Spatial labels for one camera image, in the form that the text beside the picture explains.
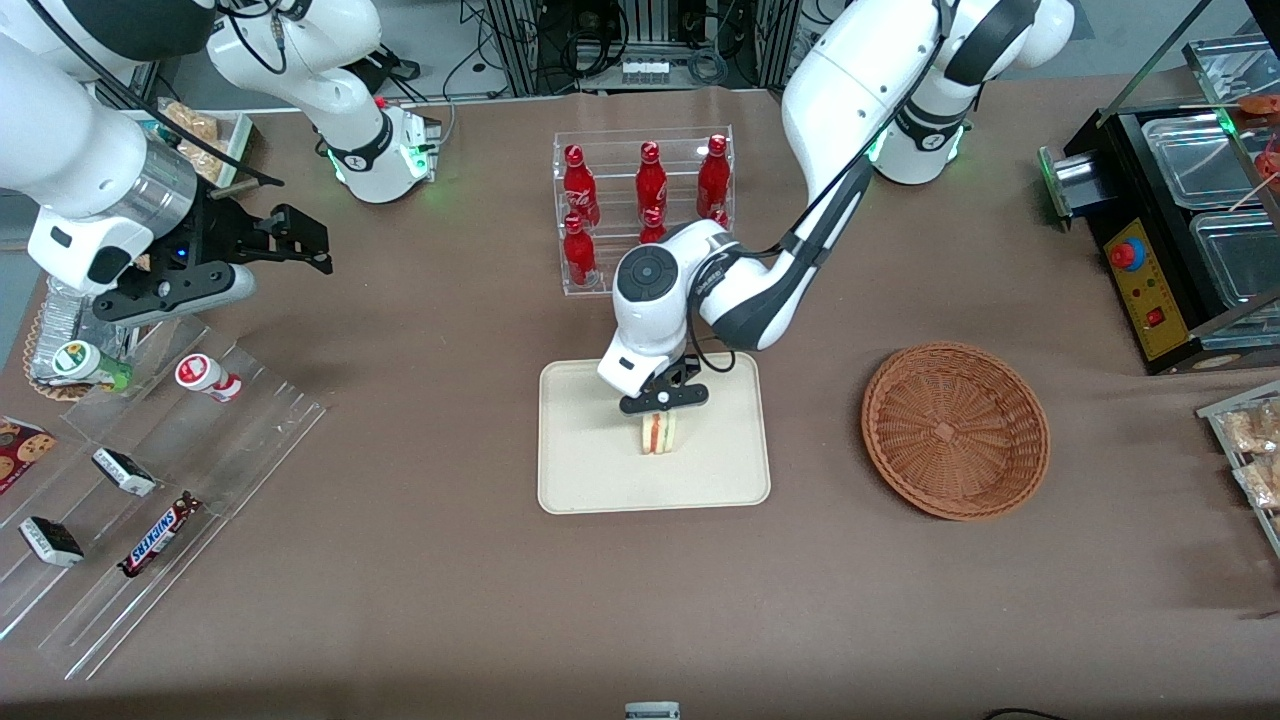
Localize wrapped pastry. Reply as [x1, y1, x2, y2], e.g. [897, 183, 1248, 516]
[1232, 458, 1280, 511]
[1222, 400, 1280, 456]

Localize small brown wicker mat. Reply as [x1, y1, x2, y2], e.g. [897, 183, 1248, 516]
[22, 300, 101, 403]

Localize black white snack bar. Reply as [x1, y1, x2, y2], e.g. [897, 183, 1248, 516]
[91, 447, 158, 498]
[18, 516, 86, 569]

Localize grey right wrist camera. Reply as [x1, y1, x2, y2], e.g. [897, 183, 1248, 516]
[93, 262, 257, 327]

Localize triangle sandwich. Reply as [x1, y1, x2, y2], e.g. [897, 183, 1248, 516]
[639, 408, 679, 457]

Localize chocolate chip cookie pack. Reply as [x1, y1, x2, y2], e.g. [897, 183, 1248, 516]
[0, 415, 58, 496]

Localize aluminium frame post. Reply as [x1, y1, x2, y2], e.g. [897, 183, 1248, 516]
[487, 0, 541, 98]
[755, 0, 801, 93]

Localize Snickers chocolate bar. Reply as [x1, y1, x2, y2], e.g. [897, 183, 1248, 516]
[117, 490, 204, 579]

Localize red white yogurt drink bottle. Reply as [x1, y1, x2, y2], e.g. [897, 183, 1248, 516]
[174, 353, 244, 404]

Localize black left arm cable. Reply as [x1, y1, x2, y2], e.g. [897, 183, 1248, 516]
[745, 0, 951, 263]

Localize clear tray with fried bread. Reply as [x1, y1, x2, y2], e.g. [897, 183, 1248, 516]
[150, 97, 256, 191]

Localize black slanted pole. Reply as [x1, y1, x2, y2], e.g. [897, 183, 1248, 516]
[1097, 0, 1216, 129]

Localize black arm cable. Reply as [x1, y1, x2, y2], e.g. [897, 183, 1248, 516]
[25, 0, 287, 189]
[745, 0, 951, 263]

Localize clear plastic container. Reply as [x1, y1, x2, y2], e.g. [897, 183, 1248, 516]
[42, 275, 136, 386]

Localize metal pastry tray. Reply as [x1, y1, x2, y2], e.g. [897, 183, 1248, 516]
[1196, 380, 1280, 559]

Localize green capped white drink bottle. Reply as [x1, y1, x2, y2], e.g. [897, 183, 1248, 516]
[50, 340, 134, 393]

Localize brown wicker basket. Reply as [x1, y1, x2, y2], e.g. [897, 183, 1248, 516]
[861, 341, 1052, 522]

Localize black food warmer appliance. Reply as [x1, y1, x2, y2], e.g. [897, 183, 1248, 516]
[1038, 95, 1280, 377]

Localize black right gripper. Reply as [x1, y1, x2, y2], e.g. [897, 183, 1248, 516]
[183, 188, 335, 293]

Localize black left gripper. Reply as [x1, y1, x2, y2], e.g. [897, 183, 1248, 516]
[652, 352, 703, 393]

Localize metal rack shelf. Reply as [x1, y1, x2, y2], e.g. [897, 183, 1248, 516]
[1182, 33, 1280, 113]

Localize clear acrylic stepped shelf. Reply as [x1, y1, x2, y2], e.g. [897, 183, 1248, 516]
[0, 318, 328, 682]

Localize clear acrylic bottle rack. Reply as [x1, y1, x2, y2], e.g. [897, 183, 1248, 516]
[552, 125, 737, 297]

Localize cream rectangular serving tray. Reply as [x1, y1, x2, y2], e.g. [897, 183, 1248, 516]
[538, 352, 772, 515]

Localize silver box with green light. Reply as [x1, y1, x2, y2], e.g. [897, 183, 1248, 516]
[1037, 143, 1104, 226]

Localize white arm base box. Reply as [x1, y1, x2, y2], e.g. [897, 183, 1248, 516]
[400, 105, 444, 183]

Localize steel food pan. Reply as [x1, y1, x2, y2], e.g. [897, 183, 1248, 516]
[1188, 208, 1280, 316]
[1142, 113, 1263, 211]

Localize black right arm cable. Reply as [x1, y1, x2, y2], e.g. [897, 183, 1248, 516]
[25, 0, 287, 189]

